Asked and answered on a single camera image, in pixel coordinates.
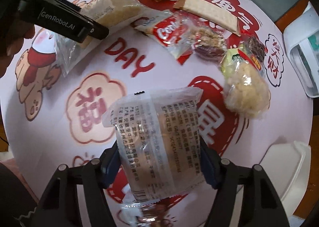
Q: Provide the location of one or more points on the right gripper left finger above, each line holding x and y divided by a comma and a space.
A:
110, 164

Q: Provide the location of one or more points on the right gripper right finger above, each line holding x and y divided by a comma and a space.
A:
210, 164

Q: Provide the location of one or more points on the clear round cake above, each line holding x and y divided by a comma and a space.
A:
158, 140

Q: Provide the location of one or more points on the large pale biscuit packet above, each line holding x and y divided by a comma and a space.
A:
113, 14

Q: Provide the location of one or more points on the puffed rice ball packet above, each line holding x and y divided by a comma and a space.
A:
245, 90

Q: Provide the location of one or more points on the date walnut snack packet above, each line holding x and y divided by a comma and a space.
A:
207, 44

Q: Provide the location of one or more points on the red cookies snack packet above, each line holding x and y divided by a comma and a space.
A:
171, 30

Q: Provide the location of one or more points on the beige cracker sandwich packet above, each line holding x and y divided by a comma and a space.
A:
210, 12

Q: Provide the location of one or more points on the person left hand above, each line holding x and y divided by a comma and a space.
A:
13, 42

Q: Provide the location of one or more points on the white plastic storage bin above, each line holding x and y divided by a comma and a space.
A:
288, 167

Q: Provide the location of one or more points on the dark dried fruit packet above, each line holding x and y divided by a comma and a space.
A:
254, 51

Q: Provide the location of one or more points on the white countertop sterilizer box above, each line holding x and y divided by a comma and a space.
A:
301, 44

